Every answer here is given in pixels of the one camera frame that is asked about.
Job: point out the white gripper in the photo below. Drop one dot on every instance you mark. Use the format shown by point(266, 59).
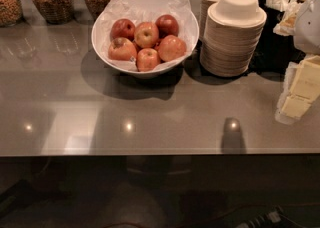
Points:
point(308, 28)

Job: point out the white paper bowl liner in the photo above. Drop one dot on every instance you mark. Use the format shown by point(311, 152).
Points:
point(140, 10)

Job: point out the dark red apple back right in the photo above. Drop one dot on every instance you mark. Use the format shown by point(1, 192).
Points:
point(167, 25)

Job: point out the red yellow apple centre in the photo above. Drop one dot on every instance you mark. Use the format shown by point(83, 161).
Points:
point(146, 34)

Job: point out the black condiment organizer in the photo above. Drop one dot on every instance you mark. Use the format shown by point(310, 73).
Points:
point(273, 52)

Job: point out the front stack of paper bowls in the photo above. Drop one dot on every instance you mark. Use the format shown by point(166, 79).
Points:
point(232, 32)

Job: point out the black power strip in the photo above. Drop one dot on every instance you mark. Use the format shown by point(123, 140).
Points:
point(271, 219)

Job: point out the left glass cereal jar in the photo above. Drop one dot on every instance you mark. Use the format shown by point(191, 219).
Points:
point(10, 12)

